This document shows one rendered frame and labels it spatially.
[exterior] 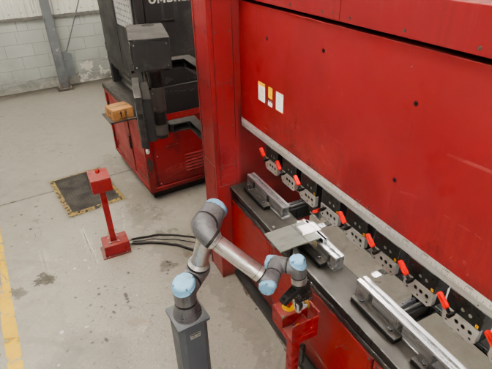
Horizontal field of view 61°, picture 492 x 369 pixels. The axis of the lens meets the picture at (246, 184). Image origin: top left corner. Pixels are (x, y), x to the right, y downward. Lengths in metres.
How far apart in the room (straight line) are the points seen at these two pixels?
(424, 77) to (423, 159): 0.29
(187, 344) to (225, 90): 1.55
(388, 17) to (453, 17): 0.27
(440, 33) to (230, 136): 1.75
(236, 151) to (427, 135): 1.67
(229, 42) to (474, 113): 1.66
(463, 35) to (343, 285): 1.38
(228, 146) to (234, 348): 1.42
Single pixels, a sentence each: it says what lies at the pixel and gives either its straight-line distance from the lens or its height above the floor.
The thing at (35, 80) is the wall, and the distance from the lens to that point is 8.88.
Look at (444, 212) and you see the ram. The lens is 1.65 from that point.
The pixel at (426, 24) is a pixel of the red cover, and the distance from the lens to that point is 1.55.
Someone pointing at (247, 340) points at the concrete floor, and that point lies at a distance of 3.16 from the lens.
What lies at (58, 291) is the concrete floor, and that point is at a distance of 3.84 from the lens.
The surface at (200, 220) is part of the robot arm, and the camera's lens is 1.87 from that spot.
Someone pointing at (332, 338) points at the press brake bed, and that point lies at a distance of 2.44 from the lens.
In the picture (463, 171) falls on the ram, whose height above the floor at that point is 1.79.
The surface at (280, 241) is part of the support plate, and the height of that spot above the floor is 1.00.
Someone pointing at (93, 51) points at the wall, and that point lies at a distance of 8.94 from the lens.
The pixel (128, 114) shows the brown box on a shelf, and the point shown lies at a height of 1.03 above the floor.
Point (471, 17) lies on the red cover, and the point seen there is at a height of 2.26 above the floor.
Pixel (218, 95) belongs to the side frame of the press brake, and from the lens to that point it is 2.78.
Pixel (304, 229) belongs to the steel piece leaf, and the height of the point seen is 1.00.
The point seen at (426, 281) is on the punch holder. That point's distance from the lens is 1.84.
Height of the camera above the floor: 2.48
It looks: 31 degrees down
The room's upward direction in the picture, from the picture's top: 1 degrees counter-clockwise
